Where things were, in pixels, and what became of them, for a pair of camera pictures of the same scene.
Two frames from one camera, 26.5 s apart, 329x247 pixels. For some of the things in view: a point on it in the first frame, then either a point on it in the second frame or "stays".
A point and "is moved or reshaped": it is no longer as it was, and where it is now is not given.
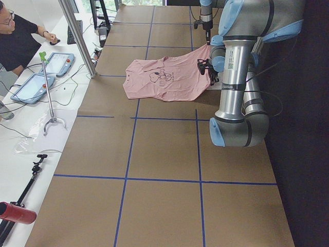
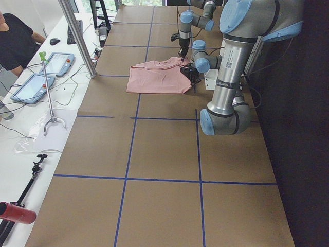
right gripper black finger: [207, 36] -> [180, 53]
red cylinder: [12, 213] stays
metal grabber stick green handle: [42, 55] stays
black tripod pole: [5, 226] stays
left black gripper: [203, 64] -> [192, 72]
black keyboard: [71, 39] stays
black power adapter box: [103, 33] stays
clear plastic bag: [49, 134] stays
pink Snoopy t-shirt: [170, 78] is moved or reshaped
